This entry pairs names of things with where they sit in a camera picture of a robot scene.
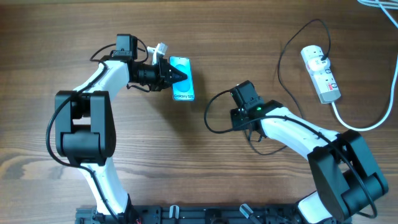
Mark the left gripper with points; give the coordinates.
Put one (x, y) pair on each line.
(163, 79)

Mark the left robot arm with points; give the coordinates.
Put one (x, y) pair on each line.
(81, 133)

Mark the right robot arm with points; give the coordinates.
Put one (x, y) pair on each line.
(346, 175)

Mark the white power strip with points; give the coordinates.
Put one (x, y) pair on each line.
(324, 83)

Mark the white USB wall charger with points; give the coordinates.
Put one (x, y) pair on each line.
(316, 64)

